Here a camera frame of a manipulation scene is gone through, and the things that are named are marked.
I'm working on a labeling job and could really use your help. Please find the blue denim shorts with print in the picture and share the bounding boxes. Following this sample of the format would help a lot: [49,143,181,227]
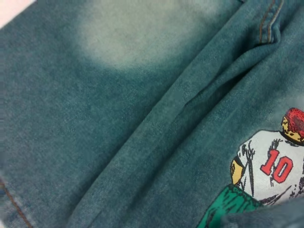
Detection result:
[0,0,304,228]

